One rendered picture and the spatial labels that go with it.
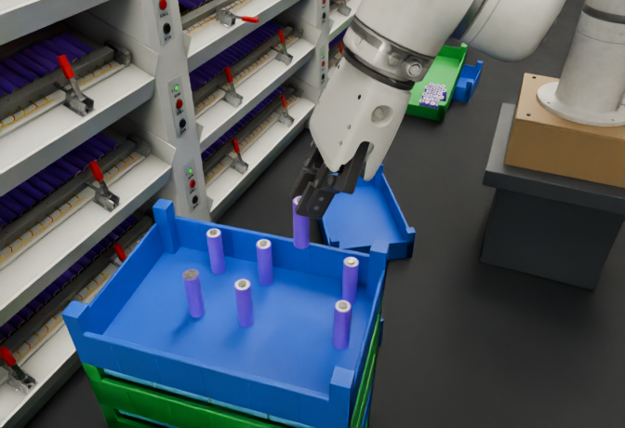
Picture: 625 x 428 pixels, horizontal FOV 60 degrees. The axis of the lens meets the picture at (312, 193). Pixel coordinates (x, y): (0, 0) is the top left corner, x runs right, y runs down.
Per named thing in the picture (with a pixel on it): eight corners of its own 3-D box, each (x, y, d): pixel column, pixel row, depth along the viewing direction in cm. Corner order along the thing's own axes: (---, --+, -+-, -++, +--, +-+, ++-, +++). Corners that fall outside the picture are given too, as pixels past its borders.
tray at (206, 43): (311, -7, 152) (322, -40, 145) (182, 77, 108) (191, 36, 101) (251, -42, 154) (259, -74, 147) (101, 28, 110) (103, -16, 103)
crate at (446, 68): (443, 122, 182) (444, 105, 176) (385, 110, 189) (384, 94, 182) (466, 60, 196) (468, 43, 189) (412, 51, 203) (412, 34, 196)
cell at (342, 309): (351, 339, 61) (353, 300, 57) (347, 352, 60) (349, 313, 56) (335, 335, 62) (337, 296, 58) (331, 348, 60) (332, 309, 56)
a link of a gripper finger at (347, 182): (369, 187, 49) (338, 199, 54) (374, 109, 51) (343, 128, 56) (358, 183, 49) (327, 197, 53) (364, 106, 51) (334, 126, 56)
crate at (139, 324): (384, 288, 68) (390, 241, 63) (347, 437, 52) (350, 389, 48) (169, 243, 75) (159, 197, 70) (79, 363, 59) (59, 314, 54)
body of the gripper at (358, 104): (438, 91, 48) (379, 191, 53) (397, 48, 56) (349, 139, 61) (368, 65, 45) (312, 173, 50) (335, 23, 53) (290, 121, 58)
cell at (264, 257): (275, 276, 69) (272, 238, 65) (270, 287, 68) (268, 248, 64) (261, 274, 69) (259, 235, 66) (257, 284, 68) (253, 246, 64)
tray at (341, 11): (385, -7, 214) (401, -40, 205) (324, 46, 170) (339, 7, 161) (341, -31, 216) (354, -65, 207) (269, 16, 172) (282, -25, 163)
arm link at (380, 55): (452, 70, 48) (434, 100, 49) (414, 34, 55) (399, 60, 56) (373, 38, 44) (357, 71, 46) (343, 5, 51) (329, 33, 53)
